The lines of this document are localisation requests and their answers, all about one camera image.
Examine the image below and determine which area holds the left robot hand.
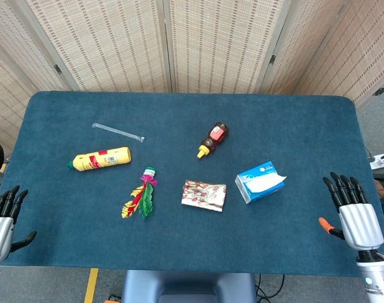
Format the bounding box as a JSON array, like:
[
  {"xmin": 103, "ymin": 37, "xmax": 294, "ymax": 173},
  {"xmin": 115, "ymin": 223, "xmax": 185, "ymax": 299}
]
[{"xmin": 0, "ymin": 185, "xmax": 38, "ymax": 265}]

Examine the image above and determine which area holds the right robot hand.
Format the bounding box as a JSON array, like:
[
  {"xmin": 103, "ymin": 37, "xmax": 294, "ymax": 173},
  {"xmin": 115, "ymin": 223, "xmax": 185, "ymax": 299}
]
[{"xmin": 318, "ymin": 172, "xmax": 384, "ymax": 263}]

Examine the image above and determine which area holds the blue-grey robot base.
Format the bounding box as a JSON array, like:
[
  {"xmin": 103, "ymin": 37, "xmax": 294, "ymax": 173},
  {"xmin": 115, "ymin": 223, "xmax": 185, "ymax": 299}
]
[{"xmin": 121, "ymin": 270, "xmax": 257, "ymax": 303}]

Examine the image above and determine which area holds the blue tissue box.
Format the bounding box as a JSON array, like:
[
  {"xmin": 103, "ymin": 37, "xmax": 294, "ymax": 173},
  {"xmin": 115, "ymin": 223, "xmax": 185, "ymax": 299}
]
[{"xmin": 235, "ymin": 161, "xmax": 288, "ymax": 205}]

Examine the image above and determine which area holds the white power strip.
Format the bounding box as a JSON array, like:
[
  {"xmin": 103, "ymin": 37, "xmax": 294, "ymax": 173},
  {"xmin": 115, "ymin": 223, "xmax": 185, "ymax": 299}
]
[{"xmin": 369, "ymin": 152, "xmax": 384, "ymax": 170}]

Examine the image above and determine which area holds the yellow floor tape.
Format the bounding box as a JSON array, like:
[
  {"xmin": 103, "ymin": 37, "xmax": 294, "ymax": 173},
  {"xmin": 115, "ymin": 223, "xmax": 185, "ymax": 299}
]
[{"xmin": 84, "ymin": 268, "xmax": 99, "ymax": 303}]

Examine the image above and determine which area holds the yellow squeeze bottle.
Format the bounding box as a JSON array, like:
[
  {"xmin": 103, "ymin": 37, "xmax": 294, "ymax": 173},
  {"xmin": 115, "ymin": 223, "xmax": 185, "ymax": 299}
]
[{"xmin": 67, "ymin": 146, "xmax": 132, "ymax": 172}]

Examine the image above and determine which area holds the colourful feather shuttlecock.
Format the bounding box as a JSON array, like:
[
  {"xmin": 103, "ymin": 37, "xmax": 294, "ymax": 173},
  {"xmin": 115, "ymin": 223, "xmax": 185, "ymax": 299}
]
[{"xmin": 121, "ymin": 166, "xmax": 158, "ymax": 220}]

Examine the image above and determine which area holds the wrapped clear plastic straw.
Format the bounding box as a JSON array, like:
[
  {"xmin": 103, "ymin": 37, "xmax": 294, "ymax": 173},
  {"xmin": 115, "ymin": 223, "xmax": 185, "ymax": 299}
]
[{"xmin": 91, "ymin": 122, "xmax": 146, "ymax": 144}]

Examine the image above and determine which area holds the silver red snack packet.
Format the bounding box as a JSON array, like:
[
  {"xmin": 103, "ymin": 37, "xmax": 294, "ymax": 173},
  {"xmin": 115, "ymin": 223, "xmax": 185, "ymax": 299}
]
[{"xmin": 181, "ymin": 179, "xmax": 227, "ymax": 213}]

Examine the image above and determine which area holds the honey squeeze bottle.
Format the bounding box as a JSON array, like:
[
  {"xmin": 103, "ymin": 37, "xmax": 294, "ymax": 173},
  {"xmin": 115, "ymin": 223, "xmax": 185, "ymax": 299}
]
[{"xmin": 196, "ymin": 122, "xmax": 230, "ymax": 160}]

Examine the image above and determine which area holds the blue felt table cover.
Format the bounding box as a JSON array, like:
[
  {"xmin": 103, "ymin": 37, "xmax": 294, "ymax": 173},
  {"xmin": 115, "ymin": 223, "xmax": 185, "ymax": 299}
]
[{"xmin": 0, "ymin": 90, "xmax": 384, "ymax": 278}]

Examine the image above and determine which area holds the woven folding screen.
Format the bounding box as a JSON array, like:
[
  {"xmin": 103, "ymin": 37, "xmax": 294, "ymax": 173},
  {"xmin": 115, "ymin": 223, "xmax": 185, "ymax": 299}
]
[{"xmin": 0, "ymin": 0, "xmax": 384, "ymax": 155}]

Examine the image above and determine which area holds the black floor cable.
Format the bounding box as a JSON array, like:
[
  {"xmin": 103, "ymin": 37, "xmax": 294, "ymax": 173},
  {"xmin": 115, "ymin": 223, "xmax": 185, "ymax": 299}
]
[{"xmin": 253, "ymin": 273, "xmax": 286, "ymax": 303}]

